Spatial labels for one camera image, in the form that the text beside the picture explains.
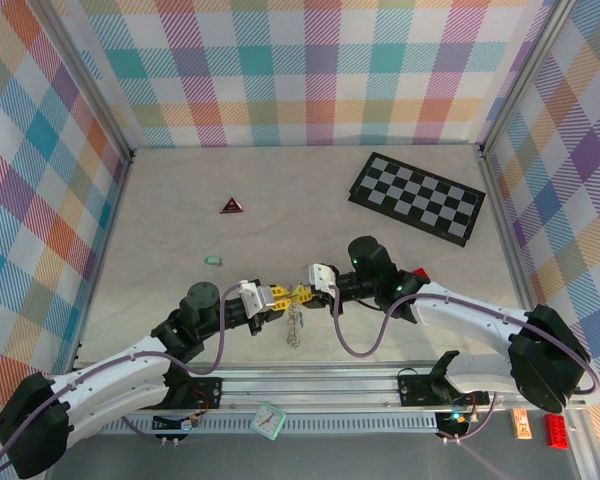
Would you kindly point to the aluminium frame post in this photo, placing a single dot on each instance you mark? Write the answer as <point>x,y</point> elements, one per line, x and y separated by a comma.
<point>94,85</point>
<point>523,75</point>

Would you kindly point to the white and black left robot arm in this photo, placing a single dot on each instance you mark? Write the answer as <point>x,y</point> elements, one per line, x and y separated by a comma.
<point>115,370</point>

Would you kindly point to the teal square clock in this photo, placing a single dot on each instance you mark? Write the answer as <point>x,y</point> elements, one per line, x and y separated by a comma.
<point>267,420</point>

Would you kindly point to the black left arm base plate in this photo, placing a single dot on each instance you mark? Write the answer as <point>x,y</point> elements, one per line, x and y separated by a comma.
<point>207,392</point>

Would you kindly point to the small black controller board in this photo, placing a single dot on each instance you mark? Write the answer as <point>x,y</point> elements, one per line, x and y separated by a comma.
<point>454,422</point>
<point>180,423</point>

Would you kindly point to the small red block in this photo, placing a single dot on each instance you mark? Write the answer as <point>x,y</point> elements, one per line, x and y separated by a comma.
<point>421,273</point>

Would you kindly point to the red and black triangle piece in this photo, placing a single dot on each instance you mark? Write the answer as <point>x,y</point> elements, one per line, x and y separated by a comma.
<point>231,206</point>

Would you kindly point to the green key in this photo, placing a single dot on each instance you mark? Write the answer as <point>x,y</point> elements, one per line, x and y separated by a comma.
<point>212,260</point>

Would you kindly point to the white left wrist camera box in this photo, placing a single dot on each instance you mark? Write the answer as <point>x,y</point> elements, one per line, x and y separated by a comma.
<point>253,299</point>

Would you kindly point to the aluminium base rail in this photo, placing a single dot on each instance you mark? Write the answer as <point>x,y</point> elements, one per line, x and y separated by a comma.
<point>305,387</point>

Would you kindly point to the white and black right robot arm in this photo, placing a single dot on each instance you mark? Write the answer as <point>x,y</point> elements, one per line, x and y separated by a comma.
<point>475,310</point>

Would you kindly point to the small wooden block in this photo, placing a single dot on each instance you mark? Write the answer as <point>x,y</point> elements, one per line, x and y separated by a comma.
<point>521,425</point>

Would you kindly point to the aluminium side rail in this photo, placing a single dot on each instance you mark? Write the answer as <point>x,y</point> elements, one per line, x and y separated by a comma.
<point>111,225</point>
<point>510,250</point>

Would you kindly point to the red toy brick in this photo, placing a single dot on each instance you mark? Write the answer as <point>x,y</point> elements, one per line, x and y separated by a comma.
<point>557,431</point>

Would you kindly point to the black and white chessboard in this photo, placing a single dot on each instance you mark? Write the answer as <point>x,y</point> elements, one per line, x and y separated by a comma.
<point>415,197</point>

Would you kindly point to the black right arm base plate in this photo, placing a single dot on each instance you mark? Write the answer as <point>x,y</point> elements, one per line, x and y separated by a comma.
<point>410,390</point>

